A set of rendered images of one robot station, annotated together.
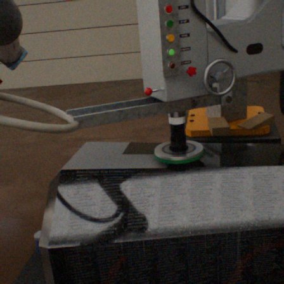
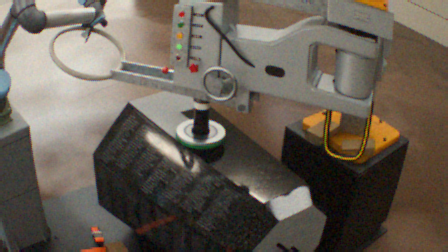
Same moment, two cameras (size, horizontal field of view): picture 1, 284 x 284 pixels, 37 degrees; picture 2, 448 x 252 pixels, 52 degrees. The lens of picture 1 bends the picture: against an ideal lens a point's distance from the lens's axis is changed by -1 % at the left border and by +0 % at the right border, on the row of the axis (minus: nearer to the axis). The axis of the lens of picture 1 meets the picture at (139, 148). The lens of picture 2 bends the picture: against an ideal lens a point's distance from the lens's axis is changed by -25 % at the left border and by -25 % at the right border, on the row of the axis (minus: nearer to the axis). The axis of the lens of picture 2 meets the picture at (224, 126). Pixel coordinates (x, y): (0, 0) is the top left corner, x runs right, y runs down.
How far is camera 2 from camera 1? 1.81 m
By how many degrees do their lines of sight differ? 35
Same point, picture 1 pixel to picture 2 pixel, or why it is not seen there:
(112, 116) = (135, 79)
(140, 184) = (156, 144)
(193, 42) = (205, 44)
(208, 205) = (180, 190)
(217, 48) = (232, 56)
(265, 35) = (288, 63)
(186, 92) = (193, 84)
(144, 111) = (161, 84)
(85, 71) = (409, 16)
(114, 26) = not seen: outside the picture
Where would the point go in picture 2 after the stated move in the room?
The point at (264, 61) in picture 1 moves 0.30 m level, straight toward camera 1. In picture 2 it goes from (286, 87) to (221, 101)
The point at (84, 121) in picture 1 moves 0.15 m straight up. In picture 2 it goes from (116, 75) to (118, 46)
